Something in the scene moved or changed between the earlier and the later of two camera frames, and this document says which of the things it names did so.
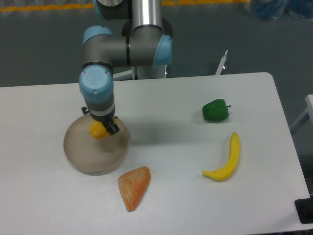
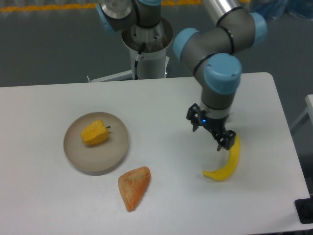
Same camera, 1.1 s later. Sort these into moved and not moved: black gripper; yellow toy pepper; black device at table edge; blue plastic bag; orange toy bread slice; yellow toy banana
Moved: yellow toy pepper; black gripper
Not moved: blue plastic bag; orange toy bread slice; yellow toy banana; black device at table edge
